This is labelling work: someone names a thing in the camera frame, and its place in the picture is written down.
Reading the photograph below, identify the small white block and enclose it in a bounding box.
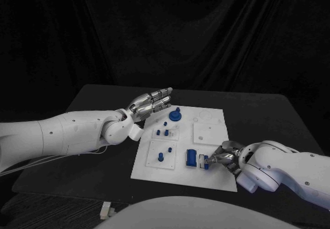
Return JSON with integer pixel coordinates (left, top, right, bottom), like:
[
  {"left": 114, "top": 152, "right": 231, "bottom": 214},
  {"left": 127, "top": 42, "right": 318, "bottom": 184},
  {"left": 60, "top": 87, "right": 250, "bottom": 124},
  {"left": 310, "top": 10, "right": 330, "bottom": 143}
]
[{"left": 100, "top": 201, "right": 117, "bottom": 220}]

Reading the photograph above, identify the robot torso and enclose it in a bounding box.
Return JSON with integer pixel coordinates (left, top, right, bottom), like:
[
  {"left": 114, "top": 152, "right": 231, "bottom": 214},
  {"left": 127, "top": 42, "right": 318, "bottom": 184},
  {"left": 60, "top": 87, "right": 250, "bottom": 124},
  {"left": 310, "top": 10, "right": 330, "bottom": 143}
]
[{"left": 94, "top": 196, "right": 303, "bottom": 229}]

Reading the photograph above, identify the white task board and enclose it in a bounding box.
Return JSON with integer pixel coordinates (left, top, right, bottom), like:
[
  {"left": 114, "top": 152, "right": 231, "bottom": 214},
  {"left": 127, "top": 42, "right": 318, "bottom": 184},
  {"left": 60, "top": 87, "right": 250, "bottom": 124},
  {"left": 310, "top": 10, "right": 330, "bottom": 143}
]
[{"left": 130, "top": 105, "right": 240, "bottom": 193}]

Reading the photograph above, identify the blue gear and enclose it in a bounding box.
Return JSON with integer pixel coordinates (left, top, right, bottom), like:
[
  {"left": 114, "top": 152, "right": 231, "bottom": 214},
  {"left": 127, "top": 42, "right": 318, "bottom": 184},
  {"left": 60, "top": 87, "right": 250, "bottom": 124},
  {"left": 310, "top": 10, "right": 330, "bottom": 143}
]
[{"left": 169, "top": 107, "right": 184, "bottom": 122}]

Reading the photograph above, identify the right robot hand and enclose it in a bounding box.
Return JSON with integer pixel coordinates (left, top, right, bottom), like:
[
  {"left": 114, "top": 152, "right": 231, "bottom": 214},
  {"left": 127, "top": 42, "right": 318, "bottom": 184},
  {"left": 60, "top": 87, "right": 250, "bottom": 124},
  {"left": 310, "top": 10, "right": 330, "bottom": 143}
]
[{"left": 205, "top": 140, "right": 247, "bottom": 176}]

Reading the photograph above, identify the white cable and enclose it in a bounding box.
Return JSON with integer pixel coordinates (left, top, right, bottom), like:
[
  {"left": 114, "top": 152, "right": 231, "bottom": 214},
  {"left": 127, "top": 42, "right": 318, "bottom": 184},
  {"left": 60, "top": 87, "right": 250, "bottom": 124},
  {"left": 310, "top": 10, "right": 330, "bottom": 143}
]
[
  {"left": 87, "top": 145, "right": 109, "bottom": 155},
  {"left": 0, "top": 155, "right": 71, "bottom": 177}
]

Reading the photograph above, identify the large blue block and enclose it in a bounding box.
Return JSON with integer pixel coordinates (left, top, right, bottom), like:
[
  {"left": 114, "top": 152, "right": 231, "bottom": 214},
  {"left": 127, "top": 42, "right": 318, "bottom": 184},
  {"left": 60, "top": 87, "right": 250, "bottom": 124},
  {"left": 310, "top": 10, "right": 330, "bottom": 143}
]
[{"left": 186, "top": 149, "right": 198, "bottom": 168}]

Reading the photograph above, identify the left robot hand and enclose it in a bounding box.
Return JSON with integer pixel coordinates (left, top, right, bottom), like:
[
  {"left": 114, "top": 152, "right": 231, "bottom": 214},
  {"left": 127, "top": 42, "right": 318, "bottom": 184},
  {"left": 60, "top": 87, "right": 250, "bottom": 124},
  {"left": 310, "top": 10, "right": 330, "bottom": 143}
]
[{"left": 127, "top": 87, "right": 173, "bottom": 123}]

